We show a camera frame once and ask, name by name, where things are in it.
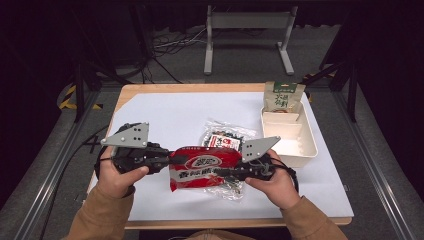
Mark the white table mat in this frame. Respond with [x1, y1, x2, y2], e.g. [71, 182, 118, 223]
[88, 92, 355, 222]

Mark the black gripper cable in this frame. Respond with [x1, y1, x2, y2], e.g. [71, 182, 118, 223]
[269, 157, 300, 194]
[94, 148, 113, 183]

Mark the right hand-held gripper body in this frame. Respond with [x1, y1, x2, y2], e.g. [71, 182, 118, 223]
[232, 135, 282, 183]

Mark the red seasoning packet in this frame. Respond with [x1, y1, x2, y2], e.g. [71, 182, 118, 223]
[168, 145, 243, 193]

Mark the yellow and black floor tape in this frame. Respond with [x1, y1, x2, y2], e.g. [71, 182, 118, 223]
[58, 84, 103, 111]

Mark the bundle of floor cables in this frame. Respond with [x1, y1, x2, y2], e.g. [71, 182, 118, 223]
[151, 26, 208, 58]

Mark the clear bag of dried seaweed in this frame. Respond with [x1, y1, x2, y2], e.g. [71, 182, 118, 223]
[200, 118, 258, 201]

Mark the black stand frame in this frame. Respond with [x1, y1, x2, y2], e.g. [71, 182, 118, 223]
[301, 6, 361, 124]
[71, 6, 134, 124]

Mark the aluminium floor rail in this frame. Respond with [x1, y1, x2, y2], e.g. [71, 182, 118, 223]
[13, 89, 101, 240]
[333, 91, 418, 240]

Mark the person's left hand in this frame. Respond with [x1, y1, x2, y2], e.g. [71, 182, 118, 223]
[96, 146, 150, 199]

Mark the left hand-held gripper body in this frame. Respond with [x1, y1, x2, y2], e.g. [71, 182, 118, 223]
[99, 122, 172, 175]

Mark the grey metal stand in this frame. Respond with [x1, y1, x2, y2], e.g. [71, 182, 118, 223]
[203, 4, 299, 76]

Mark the cream plastic organizer box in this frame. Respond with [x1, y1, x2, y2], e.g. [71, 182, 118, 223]
[260, 101, 319, 168]

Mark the person's right hand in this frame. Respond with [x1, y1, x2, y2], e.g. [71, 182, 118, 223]
[244, 148, 301, 210]

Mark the beige and green snack packet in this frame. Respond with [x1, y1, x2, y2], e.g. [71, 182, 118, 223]
[263, 81, 307, 114]

